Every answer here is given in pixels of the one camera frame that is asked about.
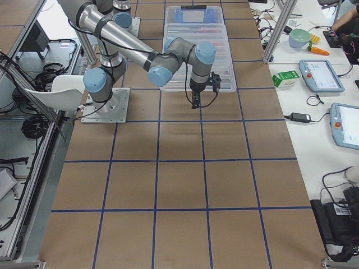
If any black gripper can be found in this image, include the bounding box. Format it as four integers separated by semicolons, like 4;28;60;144
190;72;222;109

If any clear plastic box lid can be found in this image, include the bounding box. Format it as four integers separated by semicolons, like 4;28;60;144
163;23;237;93

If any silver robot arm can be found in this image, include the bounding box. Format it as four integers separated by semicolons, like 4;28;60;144
59;1;221;109

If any clear plastic storage box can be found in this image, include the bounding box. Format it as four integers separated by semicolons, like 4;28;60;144
165;5;224;26

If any blue plastic tray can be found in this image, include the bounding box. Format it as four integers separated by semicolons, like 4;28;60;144
174;9;211;23

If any green white carton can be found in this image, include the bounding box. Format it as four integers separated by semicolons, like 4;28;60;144
272;70;300;88

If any black power adapter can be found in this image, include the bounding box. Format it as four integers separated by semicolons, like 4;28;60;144
284;112;311;123

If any green bowl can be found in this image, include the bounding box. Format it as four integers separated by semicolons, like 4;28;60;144
288;29;311;48

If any teach pendant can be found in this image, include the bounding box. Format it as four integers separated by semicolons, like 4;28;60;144
329;103;358;150
298;59;345;92

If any toy carrot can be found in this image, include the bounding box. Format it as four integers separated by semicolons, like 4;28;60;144
307;41;330;56

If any white chair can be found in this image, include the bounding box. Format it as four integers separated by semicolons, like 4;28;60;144
25;75;85;112

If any yellow toy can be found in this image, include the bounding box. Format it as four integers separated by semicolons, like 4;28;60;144
310;34;320;45

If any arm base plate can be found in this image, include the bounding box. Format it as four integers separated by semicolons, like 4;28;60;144
124;17;141;37
80;88;130;124

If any black box latch handle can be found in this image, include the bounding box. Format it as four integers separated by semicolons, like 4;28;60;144
181;5;207;10

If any aluminium frame post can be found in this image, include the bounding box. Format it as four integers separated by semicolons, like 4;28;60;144
263;0;297;63

